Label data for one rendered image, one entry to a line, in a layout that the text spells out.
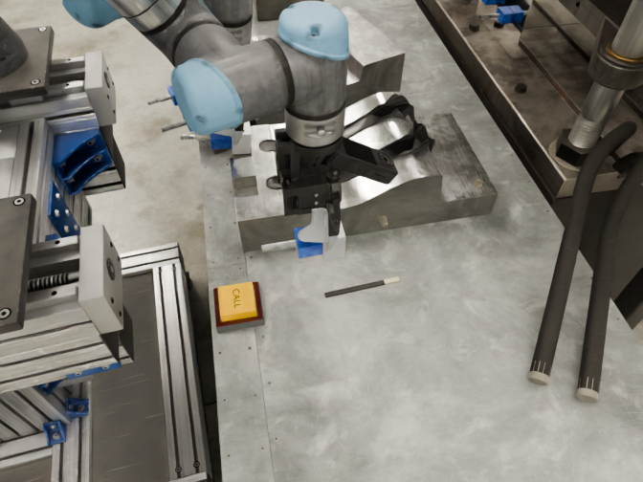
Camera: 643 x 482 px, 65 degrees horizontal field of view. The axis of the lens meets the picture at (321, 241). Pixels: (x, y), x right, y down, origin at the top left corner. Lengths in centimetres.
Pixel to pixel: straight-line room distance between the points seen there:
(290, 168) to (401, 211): 34
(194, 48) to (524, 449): 69
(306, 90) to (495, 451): 57
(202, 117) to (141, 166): 192
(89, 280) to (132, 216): 149
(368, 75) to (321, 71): 70
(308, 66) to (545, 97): 99
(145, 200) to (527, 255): 166
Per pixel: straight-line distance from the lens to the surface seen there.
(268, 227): 93
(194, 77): 53
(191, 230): 212
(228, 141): 100
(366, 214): 96
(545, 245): 107
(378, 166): 70
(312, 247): 80
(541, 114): 141
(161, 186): 232
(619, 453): 91
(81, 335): 82
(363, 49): 130
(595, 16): 132
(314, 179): 69
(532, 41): 158
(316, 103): 59
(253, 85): 54
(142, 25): 62
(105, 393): 158
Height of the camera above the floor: 156
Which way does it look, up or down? 51 degrees down
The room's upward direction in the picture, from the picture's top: straight up
